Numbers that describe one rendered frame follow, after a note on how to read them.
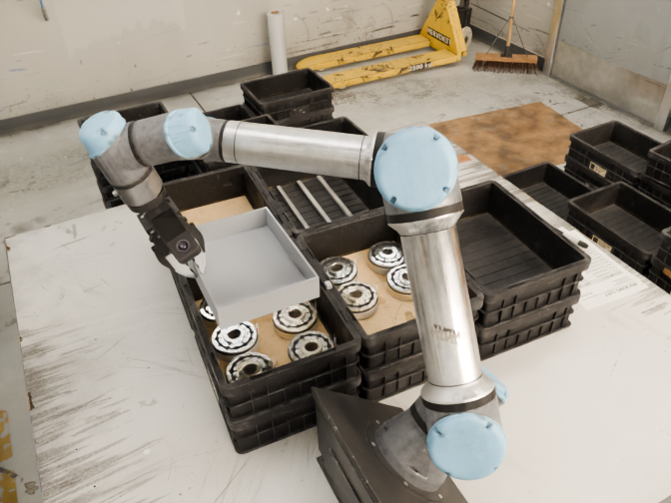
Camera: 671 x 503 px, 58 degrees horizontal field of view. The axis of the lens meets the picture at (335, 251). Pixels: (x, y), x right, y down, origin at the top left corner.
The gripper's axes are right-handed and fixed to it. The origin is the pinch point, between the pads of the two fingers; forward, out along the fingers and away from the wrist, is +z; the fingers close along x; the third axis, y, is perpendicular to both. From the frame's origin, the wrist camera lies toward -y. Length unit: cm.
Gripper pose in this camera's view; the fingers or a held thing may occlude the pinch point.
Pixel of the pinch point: (197, 272)
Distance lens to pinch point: 121.5
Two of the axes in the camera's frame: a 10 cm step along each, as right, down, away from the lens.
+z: 2.7, 6.6, 7.0
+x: -8.2, 5.4, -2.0
